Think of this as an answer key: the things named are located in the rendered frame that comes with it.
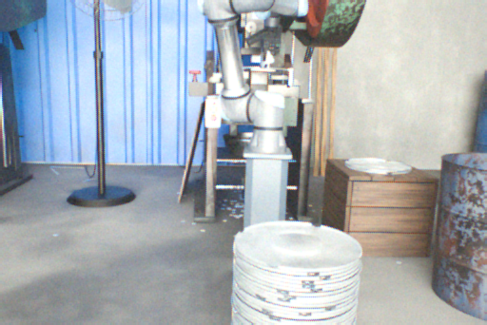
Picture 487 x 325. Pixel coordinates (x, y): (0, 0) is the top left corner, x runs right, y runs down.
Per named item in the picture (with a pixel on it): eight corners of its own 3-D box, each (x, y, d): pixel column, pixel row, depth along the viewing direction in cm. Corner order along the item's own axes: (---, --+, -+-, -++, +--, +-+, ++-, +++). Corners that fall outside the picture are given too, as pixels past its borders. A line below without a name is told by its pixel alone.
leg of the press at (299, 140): (318, 223, 222) (331, 46, 205) (297, 223, 220) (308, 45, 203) (283, 181, 311) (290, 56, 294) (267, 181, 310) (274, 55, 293)
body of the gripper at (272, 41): (280, 53, 201) (283, 28, 194) (262, 52, 199) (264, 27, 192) (277, 47, 207) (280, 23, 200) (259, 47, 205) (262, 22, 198)
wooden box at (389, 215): (430, 258, 182) (439, 178, 175) (341, 256, 180) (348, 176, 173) (393, 225, 221) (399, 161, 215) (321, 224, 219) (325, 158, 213)
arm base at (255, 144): (287, 154, 161) (288, 128, 159) (247, 152, 161) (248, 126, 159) (284, 147, 175) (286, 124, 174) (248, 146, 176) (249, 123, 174)
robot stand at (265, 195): (285, 267, 167) (292, 155, 159) (239, 264, 168) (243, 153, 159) (282, 248, 186) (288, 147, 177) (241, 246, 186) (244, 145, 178)
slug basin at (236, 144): (286, 159, 229) (287, 141, 227) (224, 158, 225) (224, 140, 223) (275, 149, 262) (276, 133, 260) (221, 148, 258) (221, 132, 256)
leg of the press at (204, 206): (216, 223, 216) (221, 40, 199) (193, 223, 214) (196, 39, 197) (210, 181, 305) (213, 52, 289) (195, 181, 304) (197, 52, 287)
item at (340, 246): (373, 238, 104) (373, 235, 104) (342, 285, 79) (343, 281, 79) (265, 217, 117) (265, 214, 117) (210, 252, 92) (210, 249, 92)
